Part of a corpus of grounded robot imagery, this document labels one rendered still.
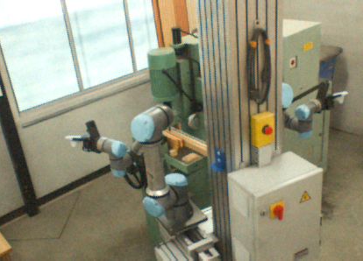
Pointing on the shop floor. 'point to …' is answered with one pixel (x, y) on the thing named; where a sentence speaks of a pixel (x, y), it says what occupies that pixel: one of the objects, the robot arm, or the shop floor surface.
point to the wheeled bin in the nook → (328, 54)
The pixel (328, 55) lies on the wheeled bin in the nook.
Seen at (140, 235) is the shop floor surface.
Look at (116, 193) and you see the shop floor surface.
